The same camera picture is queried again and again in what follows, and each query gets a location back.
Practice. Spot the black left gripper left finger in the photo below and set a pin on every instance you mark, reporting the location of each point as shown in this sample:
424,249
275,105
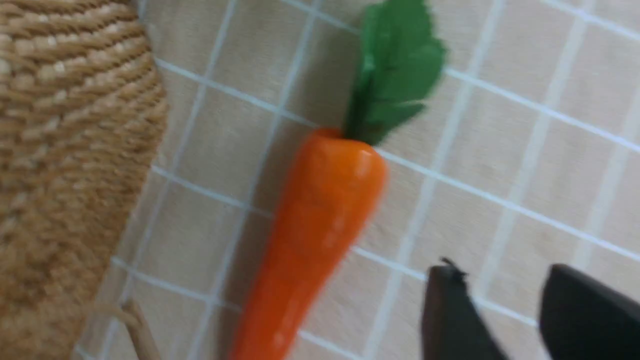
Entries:
451,326

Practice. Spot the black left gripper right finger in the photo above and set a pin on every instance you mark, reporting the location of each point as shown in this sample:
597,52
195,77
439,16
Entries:
581,318

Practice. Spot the orange carrot with green leaves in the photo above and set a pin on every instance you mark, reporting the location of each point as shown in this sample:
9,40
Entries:
337,178

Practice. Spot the beige grid tablecloth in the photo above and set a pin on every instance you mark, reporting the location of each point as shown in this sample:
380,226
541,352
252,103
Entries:
527,155

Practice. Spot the woven wicker basket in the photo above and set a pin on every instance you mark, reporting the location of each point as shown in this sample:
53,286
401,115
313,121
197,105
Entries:
83,111

